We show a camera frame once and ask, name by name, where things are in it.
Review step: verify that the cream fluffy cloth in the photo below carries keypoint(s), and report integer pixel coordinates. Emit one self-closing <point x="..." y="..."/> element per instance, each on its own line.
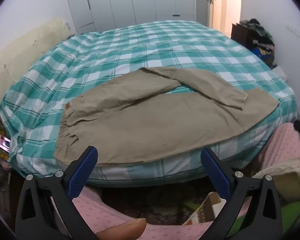
<point x="287" y="173"/>

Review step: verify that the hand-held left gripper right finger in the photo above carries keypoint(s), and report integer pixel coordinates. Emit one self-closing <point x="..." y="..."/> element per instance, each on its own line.
<point x="215" y="172"/>

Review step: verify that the dark wooden cabinet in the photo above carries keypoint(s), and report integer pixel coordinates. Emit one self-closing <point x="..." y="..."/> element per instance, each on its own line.
<point x="241" y="33"/>

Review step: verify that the cream headboard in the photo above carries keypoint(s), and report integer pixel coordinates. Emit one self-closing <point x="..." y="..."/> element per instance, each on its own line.
<point x="20" y="52"/>

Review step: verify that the person's pink dotted pajamas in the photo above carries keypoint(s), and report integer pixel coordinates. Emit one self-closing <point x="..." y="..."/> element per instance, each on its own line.
<point x="102" y="212"/>

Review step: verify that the white wardrobe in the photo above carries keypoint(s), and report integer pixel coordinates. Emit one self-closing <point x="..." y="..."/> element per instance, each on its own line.
<point x="130" y="0"/>

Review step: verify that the pile of clothes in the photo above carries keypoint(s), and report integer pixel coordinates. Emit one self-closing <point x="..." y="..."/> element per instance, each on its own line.
<point x="261" y="40"/>

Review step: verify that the khaki pants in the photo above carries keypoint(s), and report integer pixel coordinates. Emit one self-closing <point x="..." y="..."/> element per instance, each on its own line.
<point x="150" y="120"/>

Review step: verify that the cardboard box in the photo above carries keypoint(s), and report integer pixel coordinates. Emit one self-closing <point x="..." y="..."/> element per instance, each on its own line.
<point x="210" y="208"/>

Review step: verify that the shiny pink object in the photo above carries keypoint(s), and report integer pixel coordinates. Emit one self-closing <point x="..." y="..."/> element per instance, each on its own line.
<point x="3" y="143"/>

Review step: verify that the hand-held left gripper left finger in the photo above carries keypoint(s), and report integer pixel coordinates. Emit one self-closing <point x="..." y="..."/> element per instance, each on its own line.
<point x="83" y="171"/>

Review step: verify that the bed with teal plaid sheet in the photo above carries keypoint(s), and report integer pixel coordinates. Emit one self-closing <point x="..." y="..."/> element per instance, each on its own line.
<point x="130" y="50"/>

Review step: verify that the patterned dark rug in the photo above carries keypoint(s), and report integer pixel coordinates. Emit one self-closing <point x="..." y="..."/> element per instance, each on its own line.
<point x="155" y="202"/>

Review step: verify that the green mat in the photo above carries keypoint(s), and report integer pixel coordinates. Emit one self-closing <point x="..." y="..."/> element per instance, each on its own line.
<point x="287" y="212"/>

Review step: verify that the white door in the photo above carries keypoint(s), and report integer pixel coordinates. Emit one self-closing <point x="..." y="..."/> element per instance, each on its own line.
<point x="211" y="3"/>

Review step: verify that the person's left hand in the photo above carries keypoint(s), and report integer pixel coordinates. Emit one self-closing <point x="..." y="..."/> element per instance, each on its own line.
<point x="125" y="227"/>

